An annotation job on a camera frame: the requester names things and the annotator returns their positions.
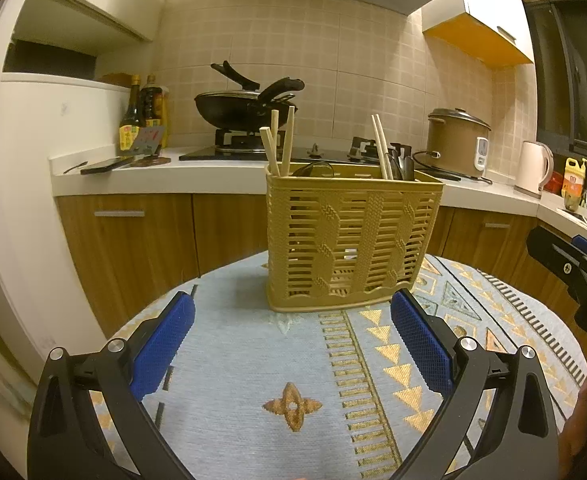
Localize dark sauce bottle yellow label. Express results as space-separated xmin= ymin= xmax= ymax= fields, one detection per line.
xmin=118 ymin=75 xmax=142 ymax=157

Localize cream chopsticks pair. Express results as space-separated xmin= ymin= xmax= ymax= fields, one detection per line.
xmin=371 ymin=116 xmax=390 ymax=180

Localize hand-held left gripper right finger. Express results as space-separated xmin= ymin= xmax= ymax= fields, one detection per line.
xmin=390 ymin=288 xmax=560 ymax=480

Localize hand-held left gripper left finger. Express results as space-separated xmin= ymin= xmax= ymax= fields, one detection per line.
xmin=26 ymin=290 xmax=196 ymax=480

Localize white kitchen countertop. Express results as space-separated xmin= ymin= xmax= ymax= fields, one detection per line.
xmin=48 ymin=145 xmax=587 ymax=241

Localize wok lid with black handle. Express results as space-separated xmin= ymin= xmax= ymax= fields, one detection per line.
xmin=196 ymin=61 xmax=262 ymax=101

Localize white and orange wall cabinet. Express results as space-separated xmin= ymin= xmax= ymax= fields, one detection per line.
xmin=421 ymin=0 xmax=535 ymax=69

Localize black glass gas cooktop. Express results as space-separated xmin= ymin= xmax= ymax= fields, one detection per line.
xmin=178 ymin=144 xmax=463 ymax=183

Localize dark window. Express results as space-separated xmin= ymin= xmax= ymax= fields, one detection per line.
xmin=525 ymin=0 xmax=587 ymax=182

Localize tan plastic utensil basket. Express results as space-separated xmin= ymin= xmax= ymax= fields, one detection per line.
xmin=265 ymin=162 xmax=445 ymax=313

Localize black wok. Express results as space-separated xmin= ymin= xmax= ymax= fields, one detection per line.
xmin=194 ymin=77 xmax=305 ymax=134

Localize black phone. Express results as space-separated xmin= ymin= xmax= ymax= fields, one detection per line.
xmin=80 ymin=157 xmax=135 ymax=176

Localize wooden base cabinets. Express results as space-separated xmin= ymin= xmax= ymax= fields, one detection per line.
xmin=54 ymin=192 xmax=587 ymax=343

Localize patterned blue tablecloth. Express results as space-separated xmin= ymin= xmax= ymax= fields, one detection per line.
xmin=91 ymin=250 xmax=587 ymax=480

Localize black power cable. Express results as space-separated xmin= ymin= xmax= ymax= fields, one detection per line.
xmin=412 ymin=150 xmax=495 ymax=184

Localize black burner grate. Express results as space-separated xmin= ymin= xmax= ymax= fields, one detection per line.
xmin=348 ymin=136 xmax=390 ymax=164
xmin=216 ymin=128 xmax=270 ymax=152

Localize white electric kettle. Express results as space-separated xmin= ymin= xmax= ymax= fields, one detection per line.
xmin=515 ymin=140 xmax=555 ymax=197

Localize brown rice cooker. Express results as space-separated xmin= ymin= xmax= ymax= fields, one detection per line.
xmin=426 ymin=107 xmax=492 ymax=179

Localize yellow detergent bottle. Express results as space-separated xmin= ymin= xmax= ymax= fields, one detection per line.
xmin=563 ymin=156 xmax=587 ymax=212

